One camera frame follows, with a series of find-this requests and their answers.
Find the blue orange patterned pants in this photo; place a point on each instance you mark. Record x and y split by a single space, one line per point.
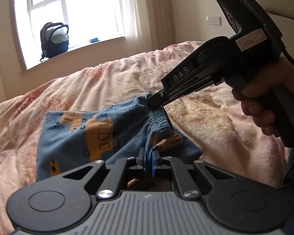
70 139

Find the white window frame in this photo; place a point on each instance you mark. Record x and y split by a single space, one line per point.
87 19

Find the small blue red box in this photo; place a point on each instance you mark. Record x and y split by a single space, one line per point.
94 40

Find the dark blue grey backpack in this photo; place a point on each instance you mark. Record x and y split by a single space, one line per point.
54 39

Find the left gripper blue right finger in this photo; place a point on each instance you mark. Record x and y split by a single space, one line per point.
156 163

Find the pink floral bed duvet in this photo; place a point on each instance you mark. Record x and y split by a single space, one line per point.
211 118

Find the beige right curtain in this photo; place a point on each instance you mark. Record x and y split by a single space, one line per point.
148 24

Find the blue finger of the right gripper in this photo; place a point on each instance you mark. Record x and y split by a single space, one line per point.
159 97
168 119

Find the person's right hand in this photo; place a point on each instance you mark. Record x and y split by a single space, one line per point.
256 98

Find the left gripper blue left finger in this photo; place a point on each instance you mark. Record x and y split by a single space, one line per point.
141 159

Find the white wall socket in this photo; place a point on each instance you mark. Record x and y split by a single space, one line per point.
213 20

